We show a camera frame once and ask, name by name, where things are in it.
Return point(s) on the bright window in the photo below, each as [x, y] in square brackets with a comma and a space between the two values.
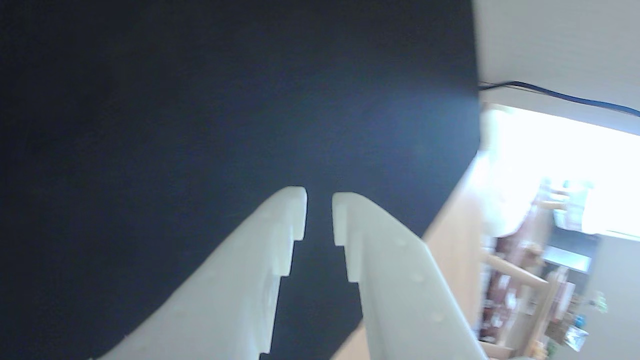
[550, 150]

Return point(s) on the small green plant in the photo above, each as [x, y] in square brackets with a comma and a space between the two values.
[600, 302]

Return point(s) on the black desk mat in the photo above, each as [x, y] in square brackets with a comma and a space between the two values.
[200, 100]

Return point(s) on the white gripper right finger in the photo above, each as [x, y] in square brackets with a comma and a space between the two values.
[405, 300]

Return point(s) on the wooden chair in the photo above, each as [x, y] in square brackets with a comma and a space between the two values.
[512, 269]

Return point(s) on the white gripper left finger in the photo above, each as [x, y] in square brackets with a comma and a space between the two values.
[235, 285]

